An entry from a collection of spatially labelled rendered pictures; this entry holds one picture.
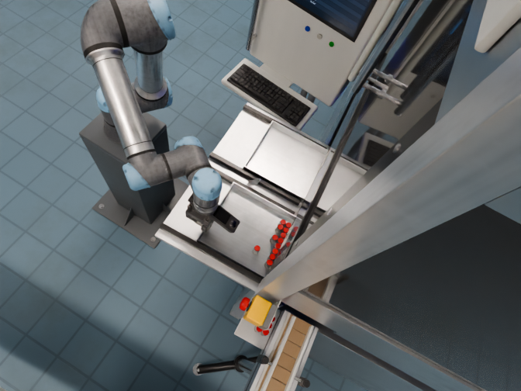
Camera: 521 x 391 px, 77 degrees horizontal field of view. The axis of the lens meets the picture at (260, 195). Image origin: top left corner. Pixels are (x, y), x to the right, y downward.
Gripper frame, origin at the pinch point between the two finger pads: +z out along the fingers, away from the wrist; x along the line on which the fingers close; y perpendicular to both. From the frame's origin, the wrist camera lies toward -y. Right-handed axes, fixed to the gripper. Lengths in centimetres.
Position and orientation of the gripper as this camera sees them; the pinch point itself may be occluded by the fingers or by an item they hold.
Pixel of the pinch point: (209, 226)
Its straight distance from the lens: 117.5
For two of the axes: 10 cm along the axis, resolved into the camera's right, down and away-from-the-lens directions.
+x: -4.4, 7.8, -4.3
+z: -1.8, 4.0, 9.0
